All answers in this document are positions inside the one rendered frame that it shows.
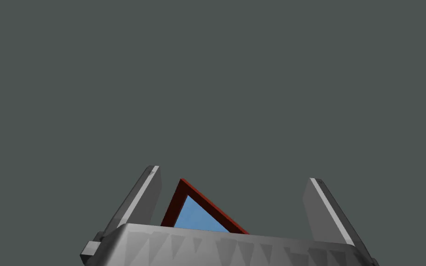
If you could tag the red framed window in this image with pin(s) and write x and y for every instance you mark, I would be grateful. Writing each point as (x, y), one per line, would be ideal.
(197, 218)

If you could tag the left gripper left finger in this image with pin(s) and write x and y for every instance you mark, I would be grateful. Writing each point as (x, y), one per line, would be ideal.
(141, 201)

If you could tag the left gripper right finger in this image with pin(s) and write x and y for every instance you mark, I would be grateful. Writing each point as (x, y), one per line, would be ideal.
(325, 216)

